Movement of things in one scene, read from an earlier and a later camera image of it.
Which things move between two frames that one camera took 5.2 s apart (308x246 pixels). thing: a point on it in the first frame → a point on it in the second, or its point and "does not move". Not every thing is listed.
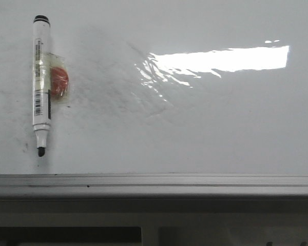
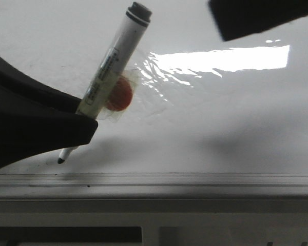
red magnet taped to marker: [57, 78] → [120, 99]
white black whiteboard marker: [41, 81] → [126, 40]
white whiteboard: [159, 87] does not move
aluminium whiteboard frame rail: [153, 185] does not move
